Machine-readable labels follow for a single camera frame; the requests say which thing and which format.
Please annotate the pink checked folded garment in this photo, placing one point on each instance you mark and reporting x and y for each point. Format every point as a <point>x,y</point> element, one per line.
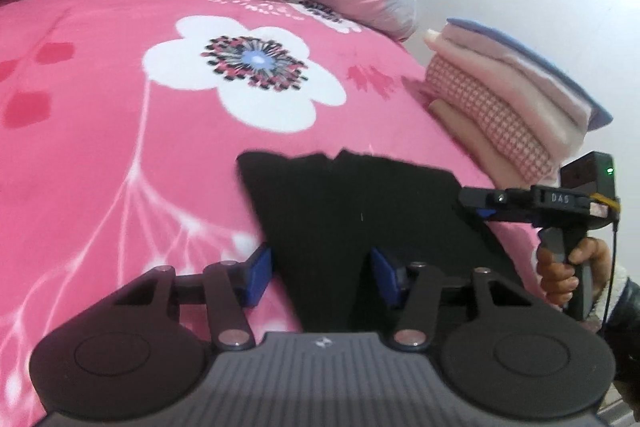
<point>490,117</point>

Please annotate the person's right hand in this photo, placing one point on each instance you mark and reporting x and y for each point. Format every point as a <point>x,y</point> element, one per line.
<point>555,282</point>

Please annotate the pale pink folded garment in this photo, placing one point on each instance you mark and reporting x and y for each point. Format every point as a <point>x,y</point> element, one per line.
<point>525,77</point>

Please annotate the blue folded garment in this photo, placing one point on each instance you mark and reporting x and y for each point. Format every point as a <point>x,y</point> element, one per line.
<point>570,77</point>

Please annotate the pink flower print blanket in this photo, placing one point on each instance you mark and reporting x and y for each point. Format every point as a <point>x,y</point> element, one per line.
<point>125,147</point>

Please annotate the black printed t-shirt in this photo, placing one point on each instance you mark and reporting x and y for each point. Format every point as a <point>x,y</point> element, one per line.
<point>325,217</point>

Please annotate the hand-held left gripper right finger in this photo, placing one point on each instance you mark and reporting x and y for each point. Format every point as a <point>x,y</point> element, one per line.
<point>385,278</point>

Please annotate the person's right forearm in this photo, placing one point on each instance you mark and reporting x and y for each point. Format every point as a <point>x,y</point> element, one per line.
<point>622,322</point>

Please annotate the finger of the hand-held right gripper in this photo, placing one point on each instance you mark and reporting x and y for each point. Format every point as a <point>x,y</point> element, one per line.
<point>500,204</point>

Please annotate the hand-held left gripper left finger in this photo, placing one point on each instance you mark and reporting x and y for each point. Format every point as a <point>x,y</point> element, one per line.
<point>260,278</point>

